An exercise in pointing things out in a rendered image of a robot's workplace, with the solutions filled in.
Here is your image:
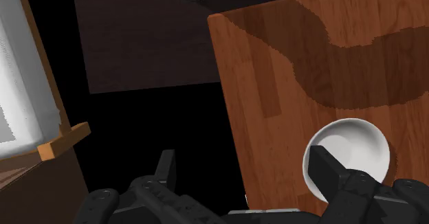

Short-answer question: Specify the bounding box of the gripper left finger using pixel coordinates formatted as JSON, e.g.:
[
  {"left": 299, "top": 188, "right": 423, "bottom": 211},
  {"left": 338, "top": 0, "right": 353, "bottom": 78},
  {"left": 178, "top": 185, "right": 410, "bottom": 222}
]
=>
[{"left": 71, "top": 148, "right": 229, "bottom": 224}]

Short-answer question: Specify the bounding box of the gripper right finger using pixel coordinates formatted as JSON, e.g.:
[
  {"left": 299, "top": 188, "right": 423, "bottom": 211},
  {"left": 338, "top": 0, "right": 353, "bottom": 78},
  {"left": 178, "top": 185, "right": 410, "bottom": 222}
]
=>
[{"left": 307, "top": 144, "right": 429, "bottom": 224}]

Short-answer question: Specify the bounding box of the white bowl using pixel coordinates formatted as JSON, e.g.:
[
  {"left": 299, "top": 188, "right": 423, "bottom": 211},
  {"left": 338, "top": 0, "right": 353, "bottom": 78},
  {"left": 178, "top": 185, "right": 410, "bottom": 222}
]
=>
[{"left": 302, "top": 117, "right": 392, "bottom": 204}]

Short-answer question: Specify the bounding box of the brown wooden table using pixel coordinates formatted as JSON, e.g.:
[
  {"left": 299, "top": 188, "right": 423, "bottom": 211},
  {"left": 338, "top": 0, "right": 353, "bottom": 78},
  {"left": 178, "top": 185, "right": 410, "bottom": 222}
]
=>
[{"left": 206, "top": 0, "right": 429, "bottom": 224}]

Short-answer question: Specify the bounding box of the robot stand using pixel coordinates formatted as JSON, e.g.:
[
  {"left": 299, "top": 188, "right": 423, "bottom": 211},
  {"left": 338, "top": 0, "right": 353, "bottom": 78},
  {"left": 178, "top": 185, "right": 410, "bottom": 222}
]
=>
[{"left": 71, "top": 0, "right": 311, "bottom": 95}]

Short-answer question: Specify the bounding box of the wooden bed with white mattress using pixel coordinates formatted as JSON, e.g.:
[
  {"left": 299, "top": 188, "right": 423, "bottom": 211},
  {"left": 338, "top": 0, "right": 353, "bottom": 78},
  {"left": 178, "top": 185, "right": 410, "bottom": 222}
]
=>
[{"left": 0, "top": 0, "right": 92, "bottom": 224}]

